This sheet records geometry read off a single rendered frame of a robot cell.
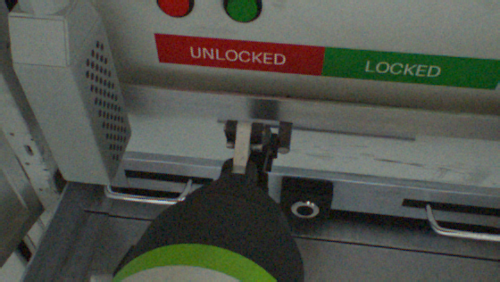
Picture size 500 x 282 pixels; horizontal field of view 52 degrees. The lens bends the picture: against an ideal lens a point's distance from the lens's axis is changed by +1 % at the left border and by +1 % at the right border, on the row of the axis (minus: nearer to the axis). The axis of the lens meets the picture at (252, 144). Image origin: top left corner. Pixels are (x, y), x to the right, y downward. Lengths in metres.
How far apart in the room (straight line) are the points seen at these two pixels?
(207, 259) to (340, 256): 0.43
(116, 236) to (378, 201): 0.32
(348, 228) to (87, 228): 0.32
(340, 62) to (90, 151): 0.24
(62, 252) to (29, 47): 0.30
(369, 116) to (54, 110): 0.27
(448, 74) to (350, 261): 0.25
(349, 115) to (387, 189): 0.16
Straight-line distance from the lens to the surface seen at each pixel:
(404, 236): 0.66
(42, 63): 0.41
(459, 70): 0.50
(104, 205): 0.68
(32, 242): 0.81
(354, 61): 0.48
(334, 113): 0.47
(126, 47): 0.52
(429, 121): 0.49
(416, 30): 0.47
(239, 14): 0.45
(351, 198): 0.62
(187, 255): 0.21
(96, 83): 0.44
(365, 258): 0.63
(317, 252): 0.63
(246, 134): 0.33
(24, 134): 0.60
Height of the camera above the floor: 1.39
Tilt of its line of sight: 48 degrees down
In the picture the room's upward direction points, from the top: straight up
